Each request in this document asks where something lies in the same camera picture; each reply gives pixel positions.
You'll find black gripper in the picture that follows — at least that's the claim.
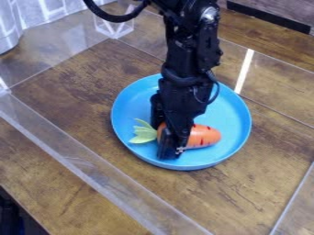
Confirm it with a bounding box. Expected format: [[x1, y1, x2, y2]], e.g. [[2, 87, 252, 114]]
[[148, 67, 218, 161]]

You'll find orange toy carrot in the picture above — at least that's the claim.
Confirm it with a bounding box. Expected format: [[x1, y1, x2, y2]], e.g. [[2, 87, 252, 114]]
[[128, 118, 222, 150]]

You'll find blue round tray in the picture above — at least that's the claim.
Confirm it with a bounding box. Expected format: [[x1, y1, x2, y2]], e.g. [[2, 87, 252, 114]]
[[111, 73, 251, 171]]

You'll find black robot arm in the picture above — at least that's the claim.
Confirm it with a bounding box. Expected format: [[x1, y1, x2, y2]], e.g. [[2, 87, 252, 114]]
[[137, 0, 222, 160]]

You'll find clear acrylic barrier strip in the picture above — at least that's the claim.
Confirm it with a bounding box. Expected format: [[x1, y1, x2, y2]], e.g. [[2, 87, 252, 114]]
[[0, 89, 212, 235]]

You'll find white patterned curtain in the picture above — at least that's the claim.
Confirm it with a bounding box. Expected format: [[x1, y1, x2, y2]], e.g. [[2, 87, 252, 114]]
[[0, 0, 117, 55]]

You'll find clear acrylic corner bracket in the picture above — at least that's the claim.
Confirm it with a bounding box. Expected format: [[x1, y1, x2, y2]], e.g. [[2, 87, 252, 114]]
[[93, 2, 135, 39]]

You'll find black cable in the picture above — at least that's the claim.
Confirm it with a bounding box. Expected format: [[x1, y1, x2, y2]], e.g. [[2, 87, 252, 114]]
[[83, 0, 151, 24]]

